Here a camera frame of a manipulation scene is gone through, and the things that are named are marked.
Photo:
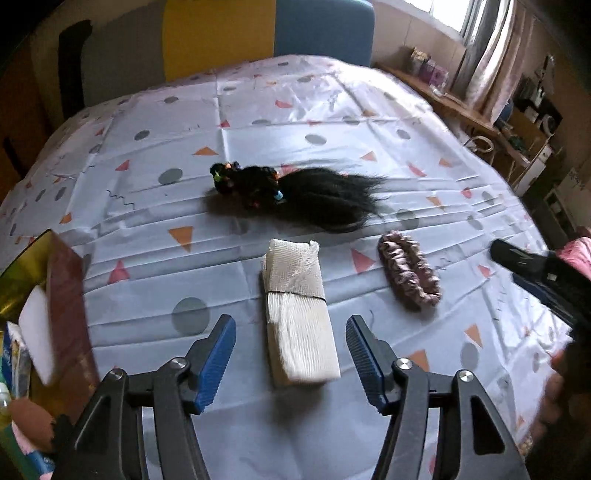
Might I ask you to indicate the grey yellow blue headboard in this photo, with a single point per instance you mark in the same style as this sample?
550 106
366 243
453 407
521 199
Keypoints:
217 32

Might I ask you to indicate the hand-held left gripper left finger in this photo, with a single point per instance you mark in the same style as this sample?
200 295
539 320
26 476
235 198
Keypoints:
214 364

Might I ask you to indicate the purple boxes on desk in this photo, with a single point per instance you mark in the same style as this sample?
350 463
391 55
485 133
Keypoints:
429 69

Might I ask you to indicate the cluttered shelf unit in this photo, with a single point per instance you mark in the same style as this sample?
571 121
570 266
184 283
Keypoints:
531 129

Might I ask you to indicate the striped window curtain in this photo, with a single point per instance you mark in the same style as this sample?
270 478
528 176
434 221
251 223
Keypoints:
494 55

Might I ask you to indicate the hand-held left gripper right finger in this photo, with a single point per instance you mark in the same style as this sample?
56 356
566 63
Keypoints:
364 364

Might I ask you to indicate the window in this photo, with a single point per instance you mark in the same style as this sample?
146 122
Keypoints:
448 14

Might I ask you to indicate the beige cloth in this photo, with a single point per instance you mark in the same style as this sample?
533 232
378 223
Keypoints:
298 318

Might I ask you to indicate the printed bedsheet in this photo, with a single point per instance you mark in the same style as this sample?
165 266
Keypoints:
277 124

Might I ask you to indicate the wooden side desk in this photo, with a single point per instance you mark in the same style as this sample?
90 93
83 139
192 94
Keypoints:
443 104

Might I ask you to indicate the brown egg-shaped makeup sponge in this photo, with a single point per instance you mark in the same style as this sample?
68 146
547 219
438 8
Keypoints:
32 422

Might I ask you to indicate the person's right hand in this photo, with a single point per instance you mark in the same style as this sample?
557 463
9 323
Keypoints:
570 392

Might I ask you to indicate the white foam sponge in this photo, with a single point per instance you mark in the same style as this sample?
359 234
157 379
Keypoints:
39 332

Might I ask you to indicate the pink satin scrunchie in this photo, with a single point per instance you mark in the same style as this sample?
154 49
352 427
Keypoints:
418 286

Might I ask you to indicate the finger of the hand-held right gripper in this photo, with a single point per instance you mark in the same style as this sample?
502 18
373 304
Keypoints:
517 258
549 300

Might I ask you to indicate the small white green-capped bottle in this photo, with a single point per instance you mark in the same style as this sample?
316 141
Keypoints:
4 399

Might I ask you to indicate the pink fabric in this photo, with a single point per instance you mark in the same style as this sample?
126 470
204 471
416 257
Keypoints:
576 251

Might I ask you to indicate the small blue white carton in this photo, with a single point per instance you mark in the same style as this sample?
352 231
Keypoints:
16 360

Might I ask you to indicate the black hair wig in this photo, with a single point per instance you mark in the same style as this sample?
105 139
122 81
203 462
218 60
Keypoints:
314 194

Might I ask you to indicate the green scouring sponge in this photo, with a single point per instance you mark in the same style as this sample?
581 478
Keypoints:
11 443

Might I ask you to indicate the wooden wardrobe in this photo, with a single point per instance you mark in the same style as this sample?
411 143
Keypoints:
23 92

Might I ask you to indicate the gold and brown box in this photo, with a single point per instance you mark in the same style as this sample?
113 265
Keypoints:
69 300

